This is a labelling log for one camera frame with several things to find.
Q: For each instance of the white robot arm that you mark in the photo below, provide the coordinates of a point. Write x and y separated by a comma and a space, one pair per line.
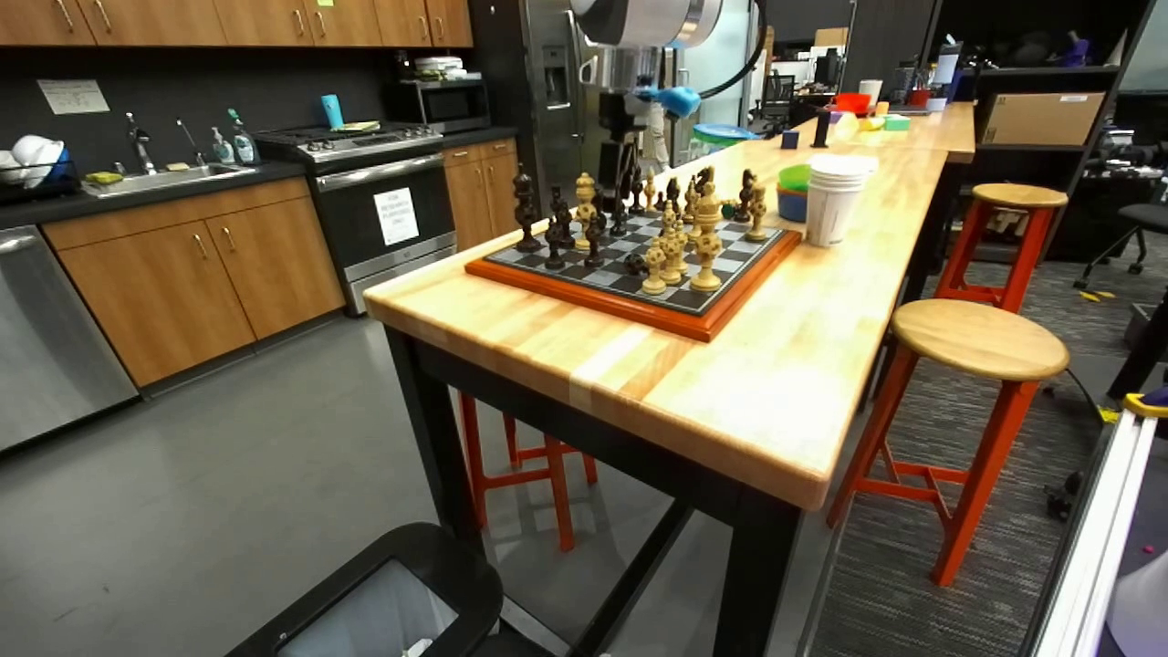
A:
642, 35

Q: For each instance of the wooden chess board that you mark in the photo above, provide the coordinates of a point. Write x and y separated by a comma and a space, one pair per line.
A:
614, 280

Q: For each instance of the black chess piece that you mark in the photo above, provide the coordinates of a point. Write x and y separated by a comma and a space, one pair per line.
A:
527, 213

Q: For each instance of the light wooden chess piece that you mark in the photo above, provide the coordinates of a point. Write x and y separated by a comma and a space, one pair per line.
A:
707, 244

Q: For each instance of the orange stool under table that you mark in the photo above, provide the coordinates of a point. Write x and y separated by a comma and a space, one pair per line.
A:
541, 460

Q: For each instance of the stainless steel refrigerator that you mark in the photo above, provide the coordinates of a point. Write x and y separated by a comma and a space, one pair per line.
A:
532, 60

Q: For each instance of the stainless steel oven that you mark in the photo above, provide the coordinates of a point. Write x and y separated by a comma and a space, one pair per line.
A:
380, 200

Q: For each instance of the blue bowl with green toy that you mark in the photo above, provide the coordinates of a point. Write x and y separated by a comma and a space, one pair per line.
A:
794, 193

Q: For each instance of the black microwave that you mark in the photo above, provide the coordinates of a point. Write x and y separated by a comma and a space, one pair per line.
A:
436, 105

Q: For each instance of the white paper cup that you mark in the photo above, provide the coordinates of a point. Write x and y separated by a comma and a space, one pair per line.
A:
834, 188

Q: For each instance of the black trash bin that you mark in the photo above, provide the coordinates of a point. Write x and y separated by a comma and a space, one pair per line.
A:
409, 592

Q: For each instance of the teal cup on stove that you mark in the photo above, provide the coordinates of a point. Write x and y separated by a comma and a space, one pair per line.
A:
333, 111

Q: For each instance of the orange legged wooden stool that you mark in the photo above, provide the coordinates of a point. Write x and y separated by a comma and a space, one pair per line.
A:
946, 414

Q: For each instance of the kitchen sink faucet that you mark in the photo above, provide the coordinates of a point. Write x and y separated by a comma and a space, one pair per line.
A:
159, 168

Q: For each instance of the lower wooden cabinets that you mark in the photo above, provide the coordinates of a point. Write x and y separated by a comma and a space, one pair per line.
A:
180, 284

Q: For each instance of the wooden cabinets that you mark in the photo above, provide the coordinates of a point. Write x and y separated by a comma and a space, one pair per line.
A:
234, 22
180, 284

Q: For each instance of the stainless steel dishwasher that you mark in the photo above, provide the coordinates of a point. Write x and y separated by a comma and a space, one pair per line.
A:
56, 364

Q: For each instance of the upper wooden cabinets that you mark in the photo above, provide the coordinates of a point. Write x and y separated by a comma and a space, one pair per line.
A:
234, 22

